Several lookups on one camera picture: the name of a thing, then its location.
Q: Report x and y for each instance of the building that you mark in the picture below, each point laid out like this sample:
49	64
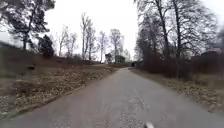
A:
115	59

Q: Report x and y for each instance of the grey asphalt path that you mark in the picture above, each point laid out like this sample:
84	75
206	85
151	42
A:
123	100

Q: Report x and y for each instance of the row of bare trees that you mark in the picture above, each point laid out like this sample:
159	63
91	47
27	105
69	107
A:
86	33

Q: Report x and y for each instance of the leaf-strewn grass verge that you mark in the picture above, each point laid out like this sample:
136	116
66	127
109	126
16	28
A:
200	88
50	83

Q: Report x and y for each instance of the small dark conifer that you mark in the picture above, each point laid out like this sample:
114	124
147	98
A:
46	46

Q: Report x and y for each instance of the stand of bare trees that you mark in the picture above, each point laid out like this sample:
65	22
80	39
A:
173	30

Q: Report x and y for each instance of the robot's own part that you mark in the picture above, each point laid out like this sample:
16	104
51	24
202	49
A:
149	125

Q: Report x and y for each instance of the tall pine tree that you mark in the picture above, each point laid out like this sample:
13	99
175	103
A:
25	23

